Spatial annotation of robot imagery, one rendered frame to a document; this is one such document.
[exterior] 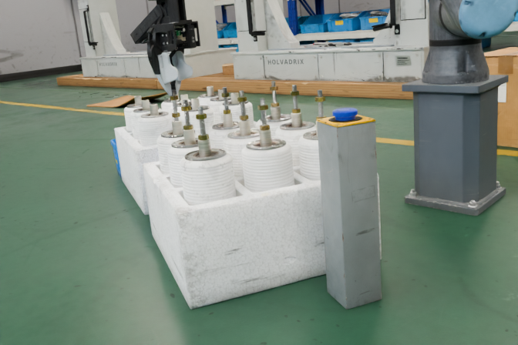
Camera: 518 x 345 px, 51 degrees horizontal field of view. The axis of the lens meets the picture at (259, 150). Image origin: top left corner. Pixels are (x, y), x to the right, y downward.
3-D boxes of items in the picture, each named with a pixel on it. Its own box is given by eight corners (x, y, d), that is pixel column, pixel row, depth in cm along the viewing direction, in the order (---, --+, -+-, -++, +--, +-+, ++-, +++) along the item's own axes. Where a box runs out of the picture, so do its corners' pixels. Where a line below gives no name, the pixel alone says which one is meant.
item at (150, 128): (175, 171, 159) (167, 110, 154) (183, 179, 150) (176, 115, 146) (142, 177, 155) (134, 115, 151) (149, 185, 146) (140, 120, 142)
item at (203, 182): (231, 260, 96) (221, 162, 92) (182, 257, 99) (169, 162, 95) (247, 239, 105) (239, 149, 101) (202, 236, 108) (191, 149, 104)
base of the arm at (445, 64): (438, 75, 140) (438, 36, 138) (499, 75, 130) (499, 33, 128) (411, 83, 130) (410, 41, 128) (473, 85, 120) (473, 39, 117)
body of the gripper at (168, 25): (175, 53, 109) (167, -10, 106) (147, 54, 114) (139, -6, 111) (202, 49, 114) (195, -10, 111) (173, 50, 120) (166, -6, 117)
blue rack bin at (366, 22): (381, 27, 645) (380, 9, 640) (411, 25, 619) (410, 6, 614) (358, 30, 610) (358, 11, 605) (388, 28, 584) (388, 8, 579)
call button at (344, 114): (350, 118, 90) (349, 106, 89) (362, 122, 86) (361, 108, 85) (328, 122, 88) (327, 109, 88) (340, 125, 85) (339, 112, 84)
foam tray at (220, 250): (299, 204, 143) (294, 137, 139) (382, 259, 107) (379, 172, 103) (152, 235, 130) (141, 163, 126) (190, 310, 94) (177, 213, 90)
